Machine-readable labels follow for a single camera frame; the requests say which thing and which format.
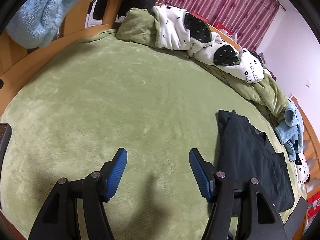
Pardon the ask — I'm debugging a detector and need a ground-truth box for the green plush blanket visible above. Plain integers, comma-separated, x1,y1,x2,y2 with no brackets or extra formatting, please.
116,5,289,126

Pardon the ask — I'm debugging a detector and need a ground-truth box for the white wall switch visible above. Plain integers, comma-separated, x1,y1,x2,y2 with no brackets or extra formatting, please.
306,81,311,89

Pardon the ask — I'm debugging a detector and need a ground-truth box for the black sweatshirt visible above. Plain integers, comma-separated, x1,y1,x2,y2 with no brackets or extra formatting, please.
216,110,295,212

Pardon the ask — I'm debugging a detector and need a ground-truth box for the light blue fleece garment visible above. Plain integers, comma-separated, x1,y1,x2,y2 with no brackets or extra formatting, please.
6,0,79,49

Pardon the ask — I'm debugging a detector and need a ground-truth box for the light blue fleece robe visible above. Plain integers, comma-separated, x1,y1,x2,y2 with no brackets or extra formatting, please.
274,99,304,161

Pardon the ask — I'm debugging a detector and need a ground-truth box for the green plush bed sheet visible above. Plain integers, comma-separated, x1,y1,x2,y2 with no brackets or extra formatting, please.
0,28,308,240

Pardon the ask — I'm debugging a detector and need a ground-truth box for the wooden bed frame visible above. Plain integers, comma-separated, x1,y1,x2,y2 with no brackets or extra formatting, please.
0,0,320,240

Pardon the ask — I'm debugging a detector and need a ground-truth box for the maroon striped curtain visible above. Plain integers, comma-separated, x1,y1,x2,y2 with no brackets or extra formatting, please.
158,0,280,50

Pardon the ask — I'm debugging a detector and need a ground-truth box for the white black patterned quilt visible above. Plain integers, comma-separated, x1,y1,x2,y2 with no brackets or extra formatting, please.
152,5,264,83

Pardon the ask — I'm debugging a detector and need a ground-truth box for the white patterned pillow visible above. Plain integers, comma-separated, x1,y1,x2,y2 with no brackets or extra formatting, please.
294,152,310,185

